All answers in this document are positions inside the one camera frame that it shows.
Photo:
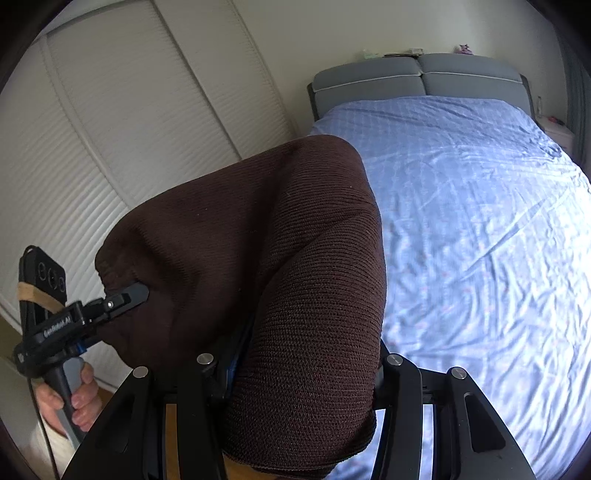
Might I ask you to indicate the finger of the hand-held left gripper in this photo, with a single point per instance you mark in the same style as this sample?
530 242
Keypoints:
124 295

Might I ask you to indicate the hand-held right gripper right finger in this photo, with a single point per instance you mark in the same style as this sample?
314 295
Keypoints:
406 401

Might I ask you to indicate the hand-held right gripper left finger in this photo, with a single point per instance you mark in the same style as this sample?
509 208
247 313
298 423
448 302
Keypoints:
198 397

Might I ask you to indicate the dark brown pants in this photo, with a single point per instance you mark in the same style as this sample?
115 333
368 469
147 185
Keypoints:
277 254

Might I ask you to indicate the person's left hand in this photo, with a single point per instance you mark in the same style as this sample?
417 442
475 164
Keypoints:
90 397

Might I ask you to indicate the white louvred wardrobe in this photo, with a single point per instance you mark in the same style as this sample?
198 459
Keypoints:
115 115

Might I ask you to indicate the blue checked bed sheet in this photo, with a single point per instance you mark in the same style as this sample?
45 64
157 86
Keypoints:
471 230

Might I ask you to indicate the white nightstand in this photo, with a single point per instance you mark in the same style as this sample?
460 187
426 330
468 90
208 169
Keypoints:
556 136

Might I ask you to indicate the clear bottle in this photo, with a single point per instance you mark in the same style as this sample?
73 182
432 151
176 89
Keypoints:
539 105

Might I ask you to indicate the grey padded headboard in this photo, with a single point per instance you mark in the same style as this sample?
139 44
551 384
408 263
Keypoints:
461 76

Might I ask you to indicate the pale green box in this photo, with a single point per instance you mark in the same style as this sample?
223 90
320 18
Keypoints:
369 54

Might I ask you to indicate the black flat object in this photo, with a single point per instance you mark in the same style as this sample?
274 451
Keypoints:
399 55

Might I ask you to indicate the small white box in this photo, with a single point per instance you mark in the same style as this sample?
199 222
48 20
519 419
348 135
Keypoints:
415 50

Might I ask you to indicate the purple toy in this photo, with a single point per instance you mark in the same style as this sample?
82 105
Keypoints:
465 49

